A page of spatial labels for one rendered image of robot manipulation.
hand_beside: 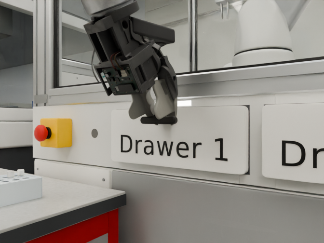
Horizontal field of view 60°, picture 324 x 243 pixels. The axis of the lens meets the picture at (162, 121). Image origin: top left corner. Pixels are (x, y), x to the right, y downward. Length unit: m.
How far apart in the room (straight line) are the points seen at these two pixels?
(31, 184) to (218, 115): 0.36
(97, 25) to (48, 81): 0.45
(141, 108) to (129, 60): 0.13
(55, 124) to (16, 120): 0.54
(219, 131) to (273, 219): 0.16
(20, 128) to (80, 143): 0.56
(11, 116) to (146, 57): 0.87
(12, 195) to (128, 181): 0.22
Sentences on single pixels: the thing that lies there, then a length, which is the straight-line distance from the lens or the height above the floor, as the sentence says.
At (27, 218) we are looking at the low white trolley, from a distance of 0.48.
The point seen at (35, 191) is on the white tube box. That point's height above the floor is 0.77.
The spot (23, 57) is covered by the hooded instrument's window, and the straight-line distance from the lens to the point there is 1.30.
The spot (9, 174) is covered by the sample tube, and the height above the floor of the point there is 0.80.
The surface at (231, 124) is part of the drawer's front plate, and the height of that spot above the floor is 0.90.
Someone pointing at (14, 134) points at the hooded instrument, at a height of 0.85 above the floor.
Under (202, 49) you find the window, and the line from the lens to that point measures 0.54.
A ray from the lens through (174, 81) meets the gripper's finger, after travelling 0.45.
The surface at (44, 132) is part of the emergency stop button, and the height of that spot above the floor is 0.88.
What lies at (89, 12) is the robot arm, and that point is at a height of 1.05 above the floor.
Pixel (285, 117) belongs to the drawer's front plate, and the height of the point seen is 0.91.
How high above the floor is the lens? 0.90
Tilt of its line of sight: level
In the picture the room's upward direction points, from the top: straight up
